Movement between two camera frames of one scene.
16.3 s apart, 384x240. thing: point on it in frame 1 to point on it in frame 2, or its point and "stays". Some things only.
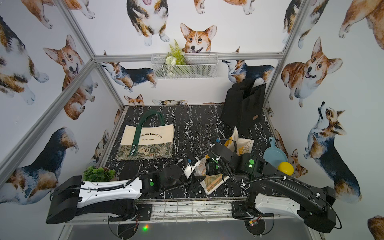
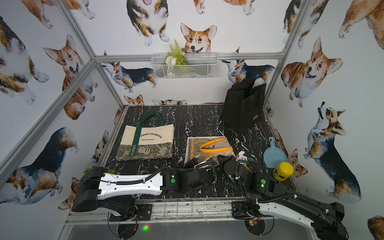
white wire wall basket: (185, 65) stays
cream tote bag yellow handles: (209, 182) to (202, 147)
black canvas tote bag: (243, 105) stays
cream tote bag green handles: (141, 142) stays
